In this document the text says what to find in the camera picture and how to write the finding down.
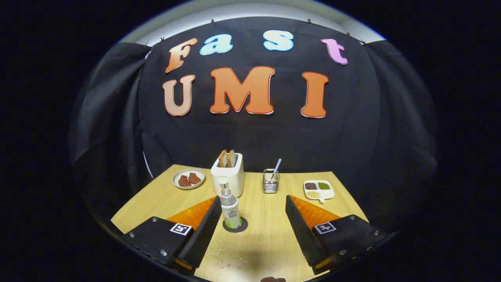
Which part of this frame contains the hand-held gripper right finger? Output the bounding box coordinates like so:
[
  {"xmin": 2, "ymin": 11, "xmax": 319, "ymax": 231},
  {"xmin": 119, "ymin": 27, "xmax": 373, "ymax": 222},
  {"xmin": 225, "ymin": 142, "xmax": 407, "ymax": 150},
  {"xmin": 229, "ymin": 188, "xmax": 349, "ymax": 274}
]
[{"xmin": 285, "ymin": 195, "xmax": 392, "ymax": 275}]

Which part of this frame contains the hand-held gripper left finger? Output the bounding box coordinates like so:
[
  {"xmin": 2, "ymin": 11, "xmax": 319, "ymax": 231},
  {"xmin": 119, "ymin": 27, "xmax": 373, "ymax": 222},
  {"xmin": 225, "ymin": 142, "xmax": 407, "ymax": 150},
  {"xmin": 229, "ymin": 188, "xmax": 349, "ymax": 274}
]
[{"xmin": 121, "ymin": 196, "xmax": 222, "ymax": 275}]

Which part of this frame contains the clear plastic juice bottle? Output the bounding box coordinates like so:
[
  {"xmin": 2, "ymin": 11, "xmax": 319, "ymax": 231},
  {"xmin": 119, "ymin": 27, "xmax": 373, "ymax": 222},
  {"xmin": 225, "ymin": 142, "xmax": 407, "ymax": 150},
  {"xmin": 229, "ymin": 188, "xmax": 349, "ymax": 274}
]
[{"xmin": 220, "ymin": 188, "xmax": 242, "ymax": 230}]

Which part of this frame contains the dark round coaster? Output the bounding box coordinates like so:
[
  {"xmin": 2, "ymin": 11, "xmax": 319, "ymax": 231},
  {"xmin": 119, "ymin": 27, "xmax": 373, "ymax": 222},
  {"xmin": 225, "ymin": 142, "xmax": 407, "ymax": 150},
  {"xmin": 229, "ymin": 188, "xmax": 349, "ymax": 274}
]
[{"xmin": 222, "ymin": 217, "xmax": 248, "ymax": 233}]

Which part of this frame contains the wooden table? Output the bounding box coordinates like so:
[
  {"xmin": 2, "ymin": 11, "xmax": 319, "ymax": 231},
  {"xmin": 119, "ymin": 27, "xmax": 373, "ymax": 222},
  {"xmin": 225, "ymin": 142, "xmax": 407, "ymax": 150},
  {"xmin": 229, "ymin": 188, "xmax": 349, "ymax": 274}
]
[{"xmin": 111, "ymin": 164, "xmax": 368, "ymax": 282}]

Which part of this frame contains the round white plate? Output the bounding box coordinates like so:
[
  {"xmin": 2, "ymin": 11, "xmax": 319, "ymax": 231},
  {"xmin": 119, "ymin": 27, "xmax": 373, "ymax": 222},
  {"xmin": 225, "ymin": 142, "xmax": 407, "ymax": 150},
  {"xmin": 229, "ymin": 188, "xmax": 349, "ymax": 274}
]
[{"xmin": 172, "ymin": 168, "xmax": 205, "ymax": 190}]

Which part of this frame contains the white divided dish with beans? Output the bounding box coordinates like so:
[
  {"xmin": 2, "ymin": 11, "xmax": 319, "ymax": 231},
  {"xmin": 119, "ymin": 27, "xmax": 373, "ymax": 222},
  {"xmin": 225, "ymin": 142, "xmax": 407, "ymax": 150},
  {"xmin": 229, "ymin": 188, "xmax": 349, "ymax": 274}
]
[{"xmin": 304, "ymin": 180, "xmax": 335, "ymax": 203}]

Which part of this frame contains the white toaster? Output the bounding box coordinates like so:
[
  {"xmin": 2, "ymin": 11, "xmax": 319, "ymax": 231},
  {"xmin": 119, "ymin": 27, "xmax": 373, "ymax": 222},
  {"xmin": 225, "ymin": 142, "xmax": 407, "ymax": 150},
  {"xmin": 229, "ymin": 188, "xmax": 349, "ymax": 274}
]
[{"xmin": 211, "ymin": 153, "xmax": 245, "ymax": 197}]

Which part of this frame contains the metal wire utensil holder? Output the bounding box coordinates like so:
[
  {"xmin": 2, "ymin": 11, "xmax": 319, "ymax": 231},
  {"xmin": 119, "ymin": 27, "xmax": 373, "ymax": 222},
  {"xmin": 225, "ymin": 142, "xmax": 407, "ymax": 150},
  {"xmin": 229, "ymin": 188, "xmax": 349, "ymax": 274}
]
[{"xmin": 263, "ymin": 169, "xmax": 280, "ymax": 194}]

